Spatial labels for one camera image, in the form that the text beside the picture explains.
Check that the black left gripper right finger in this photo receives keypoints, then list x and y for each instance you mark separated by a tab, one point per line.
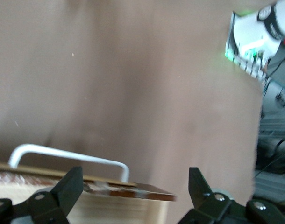
203	193

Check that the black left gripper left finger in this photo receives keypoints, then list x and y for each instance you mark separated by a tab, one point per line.
63	186

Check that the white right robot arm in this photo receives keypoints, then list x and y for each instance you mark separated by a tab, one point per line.
250	28

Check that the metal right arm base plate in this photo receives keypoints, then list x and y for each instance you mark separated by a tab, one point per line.
250	67

